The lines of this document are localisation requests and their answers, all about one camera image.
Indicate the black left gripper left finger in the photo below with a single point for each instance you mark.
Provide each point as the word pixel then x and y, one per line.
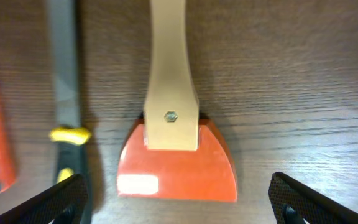
pixel 62 203

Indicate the metal file yellow black handle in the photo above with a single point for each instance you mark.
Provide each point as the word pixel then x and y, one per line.
pixel 70 137

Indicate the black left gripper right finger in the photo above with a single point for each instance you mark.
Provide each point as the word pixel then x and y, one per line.
pixel 294 202

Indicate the orange scraper wooden handle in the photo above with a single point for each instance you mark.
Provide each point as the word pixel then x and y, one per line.
pixel 171 152

